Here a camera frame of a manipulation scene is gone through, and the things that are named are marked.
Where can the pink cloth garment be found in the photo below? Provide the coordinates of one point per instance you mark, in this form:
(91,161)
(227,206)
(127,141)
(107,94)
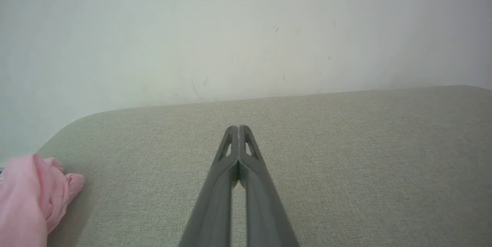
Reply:
(27,197)

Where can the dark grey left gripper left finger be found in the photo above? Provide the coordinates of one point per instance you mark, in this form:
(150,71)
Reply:
(215,208)

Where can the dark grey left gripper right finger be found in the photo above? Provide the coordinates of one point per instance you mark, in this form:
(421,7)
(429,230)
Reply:
(265,216)

